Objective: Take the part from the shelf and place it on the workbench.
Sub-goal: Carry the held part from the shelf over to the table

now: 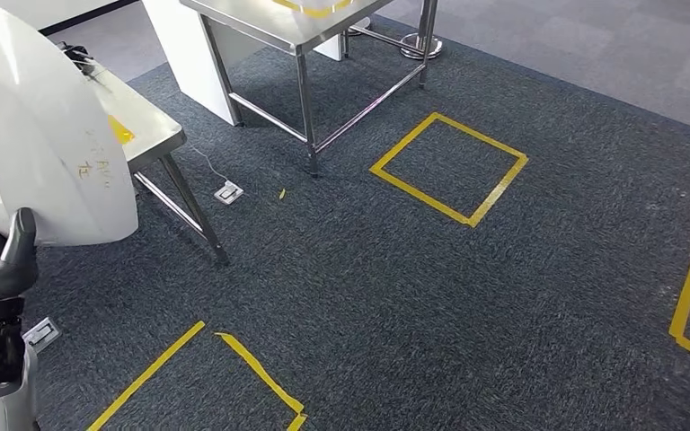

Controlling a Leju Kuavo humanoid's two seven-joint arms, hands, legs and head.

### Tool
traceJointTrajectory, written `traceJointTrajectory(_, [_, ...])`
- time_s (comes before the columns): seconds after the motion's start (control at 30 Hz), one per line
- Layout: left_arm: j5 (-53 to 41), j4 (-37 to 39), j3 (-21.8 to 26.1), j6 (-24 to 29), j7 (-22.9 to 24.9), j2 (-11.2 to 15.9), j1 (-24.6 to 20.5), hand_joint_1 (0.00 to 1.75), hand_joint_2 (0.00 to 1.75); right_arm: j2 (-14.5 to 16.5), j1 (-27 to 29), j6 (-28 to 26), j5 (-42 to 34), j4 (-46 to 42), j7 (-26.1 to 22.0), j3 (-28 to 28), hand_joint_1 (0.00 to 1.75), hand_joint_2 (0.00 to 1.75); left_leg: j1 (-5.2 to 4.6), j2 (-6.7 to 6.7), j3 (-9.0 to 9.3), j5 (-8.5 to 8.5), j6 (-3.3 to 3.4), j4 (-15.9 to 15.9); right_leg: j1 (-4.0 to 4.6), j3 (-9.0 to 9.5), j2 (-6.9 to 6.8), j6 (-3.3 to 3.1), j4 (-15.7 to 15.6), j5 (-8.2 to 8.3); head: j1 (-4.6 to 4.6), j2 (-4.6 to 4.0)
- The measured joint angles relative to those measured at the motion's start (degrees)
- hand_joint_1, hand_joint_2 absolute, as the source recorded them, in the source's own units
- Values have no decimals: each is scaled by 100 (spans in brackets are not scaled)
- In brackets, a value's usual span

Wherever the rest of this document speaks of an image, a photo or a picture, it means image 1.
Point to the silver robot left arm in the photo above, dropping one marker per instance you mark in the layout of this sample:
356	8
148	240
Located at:
6	404

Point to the dark grey robot left hand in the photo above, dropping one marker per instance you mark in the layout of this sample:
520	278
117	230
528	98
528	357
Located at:
20	238

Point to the silver floor plate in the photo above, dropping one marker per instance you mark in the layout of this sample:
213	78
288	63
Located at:
41	334

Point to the chrome stanchion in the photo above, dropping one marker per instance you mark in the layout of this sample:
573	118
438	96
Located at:
421	47

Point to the silver floor socket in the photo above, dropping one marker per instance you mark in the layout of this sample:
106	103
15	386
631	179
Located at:
229	193

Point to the stainless steel table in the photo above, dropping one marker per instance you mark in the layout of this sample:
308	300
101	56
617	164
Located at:
250	18

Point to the white curved plastic part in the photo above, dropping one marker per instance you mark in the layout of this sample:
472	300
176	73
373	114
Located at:
41	131

